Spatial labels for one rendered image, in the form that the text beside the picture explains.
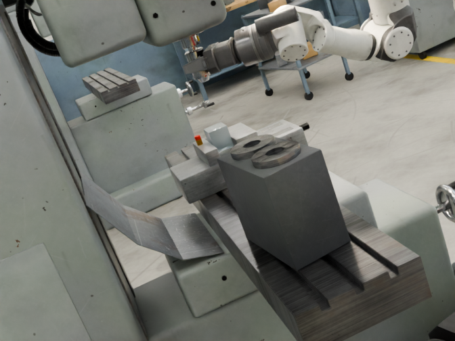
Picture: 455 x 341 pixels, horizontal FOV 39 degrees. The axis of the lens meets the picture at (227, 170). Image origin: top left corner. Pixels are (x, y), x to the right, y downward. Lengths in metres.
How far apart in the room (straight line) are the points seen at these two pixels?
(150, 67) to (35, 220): 6.83
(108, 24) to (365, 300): 0.77
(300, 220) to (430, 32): 4.99
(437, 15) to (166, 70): 3.51
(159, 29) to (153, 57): 6.67
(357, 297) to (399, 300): 0.08
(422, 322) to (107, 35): 1.08
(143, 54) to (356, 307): 7.17
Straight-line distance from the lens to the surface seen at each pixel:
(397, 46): 1.60
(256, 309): 1.60
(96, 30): 1.42
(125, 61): 8.08
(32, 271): 1.40
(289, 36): 1.48
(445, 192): 1.90
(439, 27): 6.11
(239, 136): 1.67
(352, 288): 1.07
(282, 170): 1.10
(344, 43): 1.57
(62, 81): 8.06
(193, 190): 1.65
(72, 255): 1.39
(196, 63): 1.54
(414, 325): 1.80
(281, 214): 1.12
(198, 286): 1.52
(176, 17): 1.46
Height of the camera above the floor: 1.46
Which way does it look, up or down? 18 degrees down
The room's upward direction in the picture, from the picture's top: 21 degrees counter-clockwise
